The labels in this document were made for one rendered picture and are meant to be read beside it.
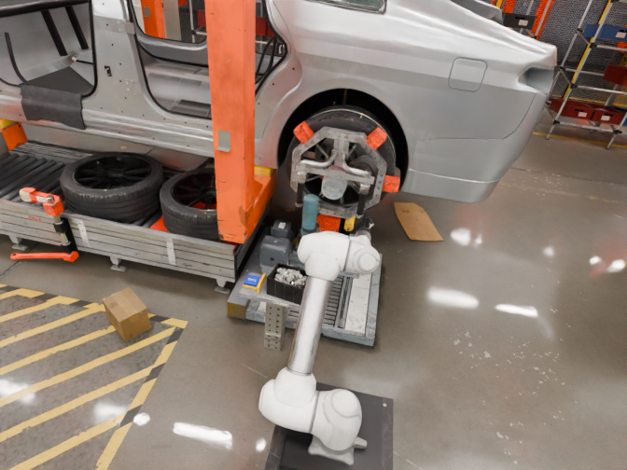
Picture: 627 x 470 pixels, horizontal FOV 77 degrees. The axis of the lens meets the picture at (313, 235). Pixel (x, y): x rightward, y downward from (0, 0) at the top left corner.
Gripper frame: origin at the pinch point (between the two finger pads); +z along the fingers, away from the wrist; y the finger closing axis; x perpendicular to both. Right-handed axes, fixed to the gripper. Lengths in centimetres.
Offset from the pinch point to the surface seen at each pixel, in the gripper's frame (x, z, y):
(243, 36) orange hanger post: 114, -34, 23
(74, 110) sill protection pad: 159, 18, -120
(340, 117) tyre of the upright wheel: 55, 11, 20
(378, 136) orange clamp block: 36.9, 2.3, 33.5
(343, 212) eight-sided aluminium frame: 8.6, 3.1, -11.0
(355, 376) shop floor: -53, -66, -37
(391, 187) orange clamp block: 7.2, 2.4, 22.4
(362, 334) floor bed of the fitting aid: -47, -42, -32
